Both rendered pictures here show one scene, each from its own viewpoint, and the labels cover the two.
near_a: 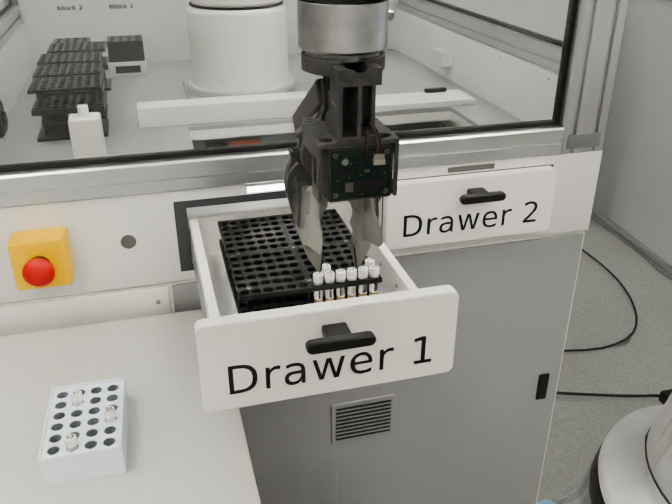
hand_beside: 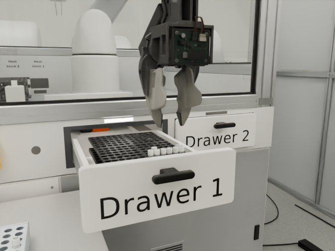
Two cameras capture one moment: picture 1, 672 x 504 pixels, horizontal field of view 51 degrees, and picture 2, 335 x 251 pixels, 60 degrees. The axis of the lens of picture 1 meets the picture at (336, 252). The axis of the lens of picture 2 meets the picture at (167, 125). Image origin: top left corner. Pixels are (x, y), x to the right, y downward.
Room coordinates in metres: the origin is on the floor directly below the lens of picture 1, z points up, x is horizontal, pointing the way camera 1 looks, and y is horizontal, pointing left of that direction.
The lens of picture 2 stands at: (0.16, 0.07, 1.08)
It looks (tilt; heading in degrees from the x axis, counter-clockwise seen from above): 12 degrees down; 352
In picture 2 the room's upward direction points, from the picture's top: straight up
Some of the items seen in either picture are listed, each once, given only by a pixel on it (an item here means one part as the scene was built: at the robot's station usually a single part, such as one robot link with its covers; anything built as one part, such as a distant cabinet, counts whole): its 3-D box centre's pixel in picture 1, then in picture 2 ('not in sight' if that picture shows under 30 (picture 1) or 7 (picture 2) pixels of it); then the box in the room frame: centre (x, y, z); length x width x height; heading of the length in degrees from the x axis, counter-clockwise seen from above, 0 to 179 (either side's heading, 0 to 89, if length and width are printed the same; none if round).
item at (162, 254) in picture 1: (252, 133); (102, 115); (1.43, 0.18, 0.87); 1.02 x 0.95 x 0.14; 105
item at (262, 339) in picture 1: (331, 347); (164, 186); (0.64, 0.00, 0.87); 0.29 x 0.02 x 0.11; 105
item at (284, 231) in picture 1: (293, 268); (132, 157); (0.83, 0.06, 0.87); 0.22 x 0.18 x 0.06; 15
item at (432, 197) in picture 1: (470, 207); (217, 133); (1.03, -0.22, 0.87); 0.29 x 0.02 x 0.11; 105
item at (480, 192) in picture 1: (479, 194); (222, 124); (1.01, -0.22, 0.91); 0.07 x 0.04 x 0.01; 105
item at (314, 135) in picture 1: (345, 124); (177, 26); (0.59, -0.01, 1.14); 0.09 x 0.08 x 0.12; 15
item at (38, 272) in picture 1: (39, 270); not in sight; (0.82, 0.39, 0.88); 0.04 x 0.03 x 0.04; 105
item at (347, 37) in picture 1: (346, 27); not in sight; (0.60, -0.01, 1.22); 0.08 x 0.08 x 0.05
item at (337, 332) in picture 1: (337, 336); (170, 174); (0.62, 0.00, 0.91); 0.07 x 0.04 x 0.01; 105
